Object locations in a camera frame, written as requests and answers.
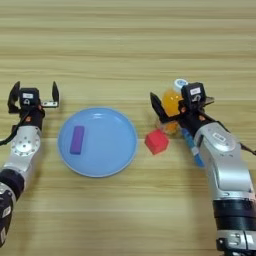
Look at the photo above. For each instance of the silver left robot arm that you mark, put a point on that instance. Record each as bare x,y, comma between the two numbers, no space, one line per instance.
20,160

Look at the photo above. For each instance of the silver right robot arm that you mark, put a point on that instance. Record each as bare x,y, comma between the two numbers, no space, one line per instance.
230,176

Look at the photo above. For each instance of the right gripper small black box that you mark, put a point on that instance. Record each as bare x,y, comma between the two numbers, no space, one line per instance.
193,95

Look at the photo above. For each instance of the purple rectangular block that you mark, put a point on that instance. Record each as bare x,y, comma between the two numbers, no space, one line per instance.
77,140

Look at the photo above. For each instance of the light blue round plate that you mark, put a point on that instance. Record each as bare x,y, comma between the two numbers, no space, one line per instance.
106,143

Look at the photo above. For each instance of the gripper small black box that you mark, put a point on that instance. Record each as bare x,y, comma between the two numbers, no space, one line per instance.
29,96
193,95

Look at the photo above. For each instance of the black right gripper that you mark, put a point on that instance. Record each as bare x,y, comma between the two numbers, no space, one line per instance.
191,118

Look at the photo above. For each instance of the left gripper small black box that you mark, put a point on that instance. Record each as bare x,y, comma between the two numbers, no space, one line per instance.
29,96

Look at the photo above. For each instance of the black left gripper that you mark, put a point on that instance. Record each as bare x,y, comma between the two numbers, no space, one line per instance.
32,116

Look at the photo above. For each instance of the blue cylinder block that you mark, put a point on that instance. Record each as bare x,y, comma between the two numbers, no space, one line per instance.
191,146

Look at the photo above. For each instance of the orange juice bottle white cap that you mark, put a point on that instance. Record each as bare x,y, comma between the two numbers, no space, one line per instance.
171,101

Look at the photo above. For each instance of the red cube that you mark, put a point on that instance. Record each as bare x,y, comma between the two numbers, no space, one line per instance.
156,141

